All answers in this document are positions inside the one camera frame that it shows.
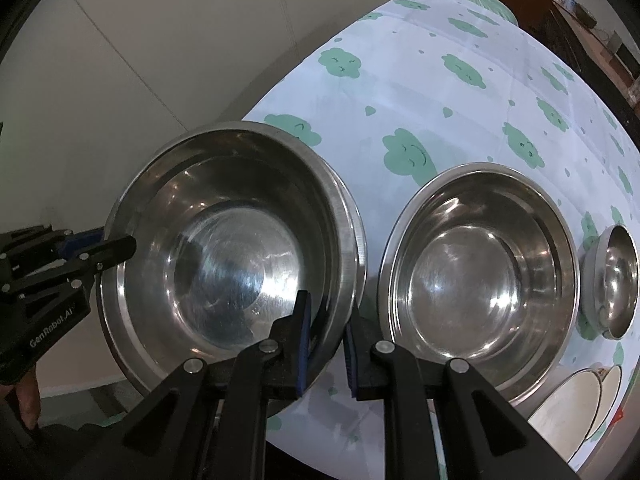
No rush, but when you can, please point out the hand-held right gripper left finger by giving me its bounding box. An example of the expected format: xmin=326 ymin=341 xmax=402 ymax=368
xmin=65 ymin=289 xmax=313 ymax=480

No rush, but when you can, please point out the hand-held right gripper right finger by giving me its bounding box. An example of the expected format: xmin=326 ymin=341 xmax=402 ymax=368
xmin=342 ymin=317 xmax=581 ymax=480

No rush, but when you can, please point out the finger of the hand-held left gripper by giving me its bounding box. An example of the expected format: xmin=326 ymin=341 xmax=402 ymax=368
xmin=0 ymin=236 xmax=137 ymax=307
xmin=0 ymin=225 xmax=108 ymax=277

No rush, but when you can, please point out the large steel bowl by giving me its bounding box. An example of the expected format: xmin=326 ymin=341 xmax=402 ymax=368
xmin=114 ymin=127 xmax=351 ymax=363
xmin=95 ymin=121 xmax=368 ymax=418

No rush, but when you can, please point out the white dark-rimmed bowl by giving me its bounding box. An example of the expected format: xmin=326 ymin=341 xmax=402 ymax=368
xmin=527 ymin=367 xmax=603 ymax=463
xmin=585 ymin=364 xmax=623 ymax=442

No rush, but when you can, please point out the person's left forearm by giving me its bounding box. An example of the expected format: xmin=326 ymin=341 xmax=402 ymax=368
xmin=0 ymin=385 xmax=66 ymax=480

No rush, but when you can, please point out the person's left hand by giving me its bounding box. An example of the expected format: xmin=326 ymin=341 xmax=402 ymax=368
xmin=10 ymin=365 xmax=43 ymax=431

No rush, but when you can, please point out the medium steel bowl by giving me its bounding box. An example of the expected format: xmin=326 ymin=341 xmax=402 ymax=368
xmin=378 ymin=162 xmax=581 ymax=406

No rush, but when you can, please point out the small steel bowl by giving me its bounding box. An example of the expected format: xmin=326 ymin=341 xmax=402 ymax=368
xmin=597 ymin=224 xmax=640 ymax=339
xmin=580 ymin=240 xmax=616 ymax=336

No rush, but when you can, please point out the green cloud print tablecloth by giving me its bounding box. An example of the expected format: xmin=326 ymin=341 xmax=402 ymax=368
xmin=100 ymin=0 xmax=640 ymax=476

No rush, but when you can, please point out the dark brown wooden cabinet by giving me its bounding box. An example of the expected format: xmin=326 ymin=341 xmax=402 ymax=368
xmin=447 ymin=0 xmax=640 ymax=126

